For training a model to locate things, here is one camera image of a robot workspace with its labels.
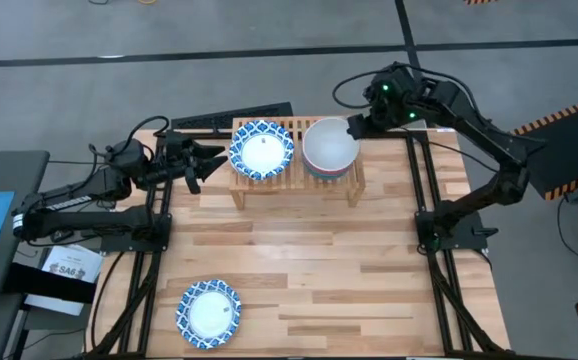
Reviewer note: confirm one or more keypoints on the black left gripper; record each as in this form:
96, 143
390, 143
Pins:
181, 157

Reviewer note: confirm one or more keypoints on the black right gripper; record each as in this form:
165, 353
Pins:
394, 102

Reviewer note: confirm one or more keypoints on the blue patterned paper bowl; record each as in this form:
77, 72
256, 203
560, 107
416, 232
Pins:
209, 314
261, 152

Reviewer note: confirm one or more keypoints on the orange bowl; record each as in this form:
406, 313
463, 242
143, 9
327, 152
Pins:
331, 174

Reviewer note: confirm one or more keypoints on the teal bowl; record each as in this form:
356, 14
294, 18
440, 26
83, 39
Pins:
331, 178

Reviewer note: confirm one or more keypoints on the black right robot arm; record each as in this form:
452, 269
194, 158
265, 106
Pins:
479, 127

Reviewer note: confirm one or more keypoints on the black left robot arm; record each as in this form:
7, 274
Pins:
74, 200

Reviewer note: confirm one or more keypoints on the wooden slatted shelf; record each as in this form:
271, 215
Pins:
296, 187

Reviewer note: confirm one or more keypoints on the black keyboard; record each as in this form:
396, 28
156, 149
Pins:
234, 116

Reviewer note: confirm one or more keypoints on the black floor tape line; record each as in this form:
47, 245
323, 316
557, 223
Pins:
169, 56

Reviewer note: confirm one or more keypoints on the printed white paper sheet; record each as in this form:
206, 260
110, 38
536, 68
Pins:
69, 260

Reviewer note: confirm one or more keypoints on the grey desk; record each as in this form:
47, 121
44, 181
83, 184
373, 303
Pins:
24, 170

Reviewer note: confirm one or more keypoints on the black aluminium table frame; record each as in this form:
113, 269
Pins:
134, 245

